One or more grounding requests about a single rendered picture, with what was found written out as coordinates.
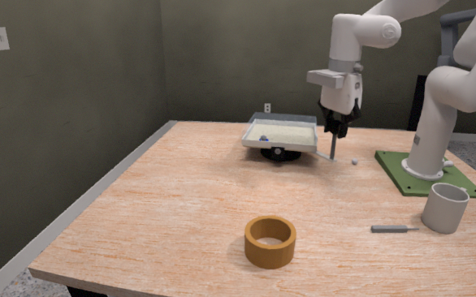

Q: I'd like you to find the tan hollow ring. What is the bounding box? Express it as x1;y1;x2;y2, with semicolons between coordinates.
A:
244;215;296;269

